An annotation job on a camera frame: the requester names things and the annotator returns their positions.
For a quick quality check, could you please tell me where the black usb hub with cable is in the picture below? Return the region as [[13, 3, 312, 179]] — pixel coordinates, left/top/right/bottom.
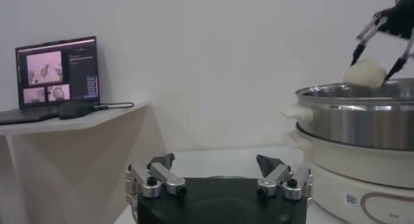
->
[[93, 102, 135, 111]]

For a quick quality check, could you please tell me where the cream electric cooker base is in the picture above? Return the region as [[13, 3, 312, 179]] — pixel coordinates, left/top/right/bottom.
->
[[287, 129, 414, 224]]

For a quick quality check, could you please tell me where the white side table with mouse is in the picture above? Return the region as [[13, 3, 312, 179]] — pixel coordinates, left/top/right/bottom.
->
[[0, 102, 169, 224]]

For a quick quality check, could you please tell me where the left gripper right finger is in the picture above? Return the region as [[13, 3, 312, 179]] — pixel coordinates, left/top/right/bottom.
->
[[256, 153, 314, 201]]

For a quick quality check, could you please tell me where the white steamed baozi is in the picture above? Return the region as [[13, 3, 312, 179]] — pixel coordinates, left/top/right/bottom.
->
[[342, 57, 388, 89]]

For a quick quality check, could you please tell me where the stainless steel steamer basket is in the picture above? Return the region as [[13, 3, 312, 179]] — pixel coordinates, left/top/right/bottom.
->
[[281, 78, 414, 151]]

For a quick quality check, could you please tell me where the black computer mouse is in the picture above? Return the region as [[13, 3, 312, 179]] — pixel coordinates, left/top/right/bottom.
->
[[58, 101, 96, 120]]

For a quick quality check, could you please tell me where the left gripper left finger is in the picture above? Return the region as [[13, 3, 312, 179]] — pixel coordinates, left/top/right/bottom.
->
[[125, 153, 188, 199]]

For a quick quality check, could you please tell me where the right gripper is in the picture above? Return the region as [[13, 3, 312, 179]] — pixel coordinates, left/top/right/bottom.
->
[[351, 0, 414, 84]]

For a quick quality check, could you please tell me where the black laptop with mouse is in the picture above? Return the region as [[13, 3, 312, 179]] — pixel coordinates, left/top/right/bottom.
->
[[0, 36, 100, 126]]

